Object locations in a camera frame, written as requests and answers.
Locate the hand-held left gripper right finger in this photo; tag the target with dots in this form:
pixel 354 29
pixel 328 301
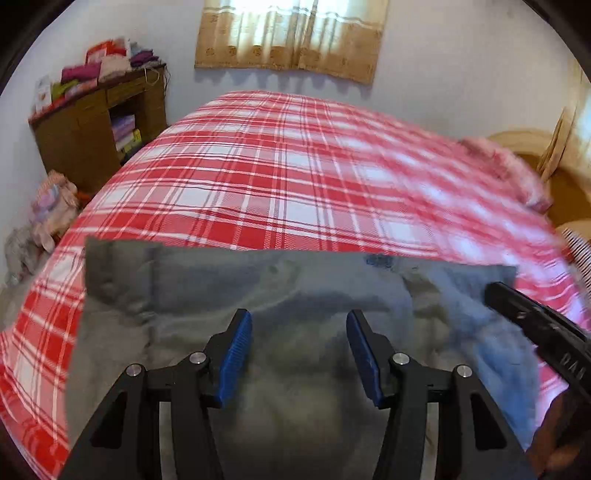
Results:
pixel 364 355

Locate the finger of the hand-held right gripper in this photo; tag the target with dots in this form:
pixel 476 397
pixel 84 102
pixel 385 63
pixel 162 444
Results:
pixel 512 302

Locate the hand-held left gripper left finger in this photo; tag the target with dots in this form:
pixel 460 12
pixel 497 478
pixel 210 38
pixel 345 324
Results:
pixel 235 355

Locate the grey puffer jacket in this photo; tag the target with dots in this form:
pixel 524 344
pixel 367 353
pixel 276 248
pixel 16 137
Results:
pixel 300 286

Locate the pink clothes pile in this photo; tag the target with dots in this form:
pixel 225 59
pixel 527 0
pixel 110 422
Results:
pixel 55 207

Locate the purple folded clothes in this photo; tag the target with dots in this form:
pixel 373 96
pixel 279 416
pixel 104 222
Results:
pixel 144 57

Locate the magenta folded clothes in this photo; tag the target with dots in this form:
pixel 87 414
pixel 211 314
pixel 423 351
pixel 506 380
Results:
pixel 81 73

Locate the person's right hand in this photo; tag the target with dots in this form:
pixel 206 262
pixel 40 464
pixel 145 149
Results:
pixel 561 429

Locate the striped pillow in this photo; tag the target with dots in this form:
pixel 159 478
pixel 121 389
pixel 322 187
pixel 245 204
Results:
pixel 579 254

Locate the wooden headboard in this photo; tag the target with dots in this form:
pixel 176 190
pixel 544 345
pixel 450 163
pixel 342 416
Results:
pixel 568 198

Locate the pink floral quilt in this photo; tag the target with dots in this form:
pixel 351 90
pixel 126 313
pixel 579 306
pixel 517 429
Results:
pixel 512 170

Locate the beige patterned window curtain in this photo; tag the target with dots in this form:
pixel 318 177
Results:
pixel 295 41
pixel 561 143

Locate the red plaid bed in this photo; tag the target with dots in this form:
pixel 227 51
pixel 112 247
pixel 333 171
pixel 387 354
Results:
pixel 277 175

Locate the grey floral cloth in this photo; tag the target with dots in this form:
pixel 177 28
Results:
pixel 23 251

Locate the stack of flat boxes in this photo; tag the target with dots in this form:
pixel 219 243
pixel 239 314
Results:
pixel 125 131

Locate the brown wooden desk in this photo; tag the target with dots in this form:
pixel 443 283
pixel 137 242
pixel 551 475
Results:
pixel 74 138

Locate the pale pink folded cloth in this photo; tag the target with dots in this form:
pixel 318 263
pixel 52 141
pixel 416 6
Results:
pixel 115 65

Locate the green folded cloth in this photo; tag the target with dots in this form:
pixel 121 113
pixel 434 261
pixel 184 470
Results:
pixel 63 90

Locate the white printed card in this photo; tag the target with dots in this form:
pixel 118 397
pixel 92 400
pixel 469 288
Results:
pixel 42 94

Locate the red cardboard box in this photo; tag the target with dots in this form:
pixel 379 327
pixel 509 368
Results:
pixel 106 50

